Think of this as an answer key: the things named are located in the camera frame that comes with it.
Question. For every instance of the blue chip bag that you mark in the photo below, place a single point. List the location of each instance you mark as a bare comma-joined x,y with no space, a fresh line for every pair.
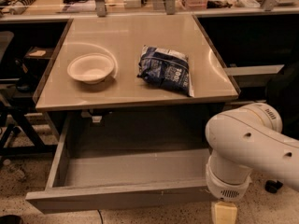
166,69

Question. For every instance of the grey drawer cabinet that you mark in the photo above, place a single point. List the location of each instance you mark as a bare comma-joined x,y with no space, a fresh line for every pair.
122,38

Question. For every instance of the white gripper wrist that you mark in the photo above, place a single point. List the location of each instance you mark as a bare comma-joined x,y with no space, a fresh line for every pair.
226,188

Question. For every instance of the grey top drawer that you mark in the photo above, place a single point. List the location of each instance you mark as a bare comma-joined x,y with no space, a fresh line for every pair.
129,160

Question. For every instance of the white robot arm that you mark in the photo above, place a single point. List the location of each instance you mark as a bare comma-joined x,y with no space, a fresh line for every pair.
243,140

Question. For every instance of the black shoe tip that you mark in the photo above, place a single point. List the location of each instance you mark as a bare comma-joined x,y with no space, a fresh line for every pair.
11,219

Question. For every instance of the black left side chair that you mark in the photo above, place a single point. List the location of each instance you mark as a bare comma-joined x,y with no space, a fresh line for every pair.
21,124

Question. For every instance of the white paper bowl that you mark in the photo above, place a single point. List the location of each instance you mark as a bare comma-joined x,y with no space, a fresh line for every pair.
91,68

